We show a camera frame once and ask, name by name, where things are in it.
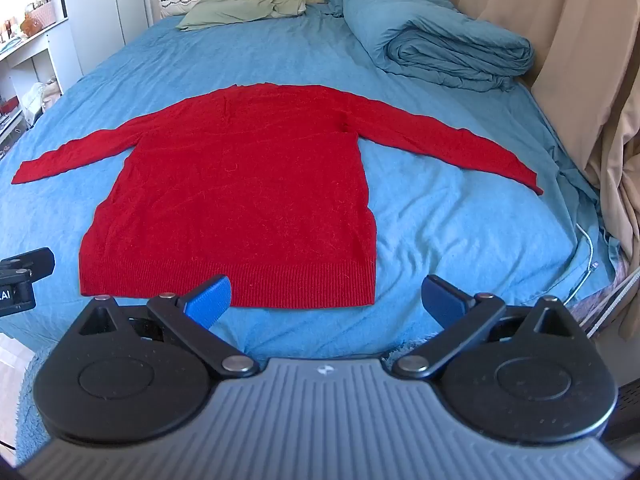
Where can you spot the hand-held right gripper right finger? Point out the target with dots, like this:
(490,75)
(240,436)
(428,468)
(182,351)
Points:
(439,302)

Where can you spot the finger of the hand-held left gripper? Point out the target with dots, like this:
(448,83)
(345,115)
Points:
(30,264)

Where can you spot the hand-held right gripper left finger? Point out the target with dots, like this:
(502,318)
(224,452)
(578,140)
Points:
(212,302)

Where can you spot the red knit sweater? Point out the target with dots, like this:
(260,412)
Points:
(240,185)

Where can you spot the bed with blue sheet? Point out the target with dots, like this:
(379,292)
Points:
(440,220)

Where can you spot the pink basket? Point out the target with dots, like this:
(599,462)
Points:
(41,17)

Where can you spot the white shelf unit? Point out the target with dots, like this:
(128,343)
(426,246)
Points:
(100,20)

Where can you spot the green pillow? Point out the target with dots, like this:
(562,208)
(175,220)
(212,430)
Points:
(235,10)

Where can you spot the beige curtain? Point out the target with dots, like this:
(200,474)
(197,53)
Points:
(575,35)

